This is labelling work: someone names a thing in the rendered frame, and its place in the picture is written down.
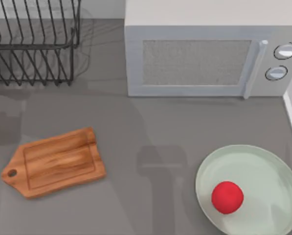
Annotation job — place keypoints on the microwave oven door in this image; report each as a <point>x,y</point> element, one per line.
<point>136,61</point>

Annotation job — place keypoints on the wooden cutting board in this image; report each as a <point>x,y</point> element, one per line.
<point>57,162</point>

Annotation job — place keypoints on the pale green plate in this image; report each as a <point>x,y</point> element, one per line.
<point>246,161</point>

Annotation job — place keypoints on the red apple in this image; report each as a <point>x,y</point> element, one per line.
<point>227,197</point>

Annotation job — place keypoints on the small microwave knob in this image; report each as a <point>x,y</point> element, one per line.
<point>276,73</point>

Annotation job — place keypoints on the pale microwave oven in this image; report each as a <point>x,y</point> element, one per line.
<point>270,31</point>

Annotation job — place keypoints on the large microwave knob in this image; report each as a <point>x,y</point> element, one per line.
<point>285,50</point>

